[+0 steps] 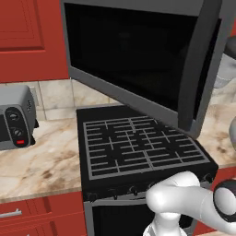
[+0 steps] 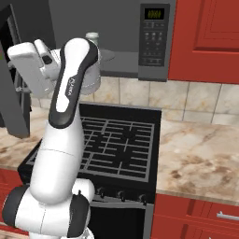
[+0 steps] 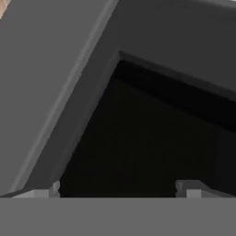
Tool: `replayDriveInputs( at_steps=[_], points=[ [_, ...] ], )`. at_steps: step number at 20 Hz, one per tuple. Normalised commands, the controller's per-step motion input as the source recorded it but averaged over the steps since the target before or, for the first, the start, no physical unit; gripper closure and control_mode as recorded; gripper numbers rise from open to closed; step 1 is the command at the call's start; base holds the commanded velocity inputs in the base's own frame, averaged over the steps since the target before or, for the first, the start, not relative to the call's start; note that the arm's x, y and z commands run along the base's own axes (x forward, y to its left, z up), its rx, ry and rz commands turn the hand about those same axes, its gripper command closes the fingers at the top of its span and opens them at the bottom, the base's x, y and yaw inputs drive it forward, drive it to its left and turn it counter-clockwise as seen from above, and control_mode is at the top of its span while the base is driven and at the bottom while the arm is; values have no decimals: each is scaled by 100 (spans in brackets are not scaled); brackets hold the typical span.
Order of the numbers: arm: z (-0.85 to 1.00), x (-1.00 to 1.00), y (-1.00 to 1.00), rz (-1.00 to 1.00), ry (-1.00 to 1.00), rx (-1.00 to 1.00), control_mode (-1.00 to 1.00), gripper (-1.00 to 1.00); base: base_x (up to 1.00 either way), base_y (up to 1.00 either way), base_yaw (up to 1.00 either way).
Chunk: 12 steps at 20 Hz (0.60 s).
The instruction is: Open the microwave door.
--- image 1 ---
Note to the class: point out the red drawer front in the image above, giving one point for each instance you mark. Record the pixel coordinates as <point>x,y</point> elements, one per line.
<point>61,229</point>
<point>52,206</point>

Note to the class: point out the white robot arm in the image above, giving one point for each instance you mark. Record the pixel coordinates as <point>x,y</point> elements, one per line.
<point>172,196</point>

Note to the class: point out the black hob with grey grates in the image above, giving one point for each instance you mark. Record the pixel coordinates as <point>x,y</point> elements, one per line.
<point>138,144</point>

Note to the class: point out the dark grey microwave oven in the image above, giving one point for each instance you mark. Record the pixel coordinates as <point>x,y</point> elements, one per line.
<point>229,12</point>

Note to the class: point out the grey kettle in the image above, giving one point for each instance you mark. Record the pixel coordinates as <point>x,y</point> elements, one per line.
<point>227,67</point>

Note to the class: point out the microwave door with black window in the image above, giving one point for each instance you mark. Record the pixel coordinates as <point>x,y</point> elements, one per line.
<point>129,55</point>

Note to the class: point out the grey round pot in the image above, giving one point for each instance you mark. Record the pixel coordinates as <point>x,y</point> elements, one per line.
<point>233,130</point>

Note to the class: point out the black oven door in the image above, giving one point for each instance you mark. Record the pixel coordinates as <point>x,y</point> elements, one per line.
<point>120,219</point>

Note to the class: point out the grey toaster oven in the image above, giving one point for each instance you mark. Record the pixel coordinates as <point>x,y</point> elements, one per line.
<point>15,116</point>

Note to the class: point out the black hob knob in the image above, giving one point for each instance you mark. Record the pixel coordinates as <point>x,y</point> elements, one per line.
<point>91,196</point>
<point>134,190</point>
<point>209,178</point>
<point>151,185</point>
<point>115,193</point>

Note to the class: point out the red cupboard door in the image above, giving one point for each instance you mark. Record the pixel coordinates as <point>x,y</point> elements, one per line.
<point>30,40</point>

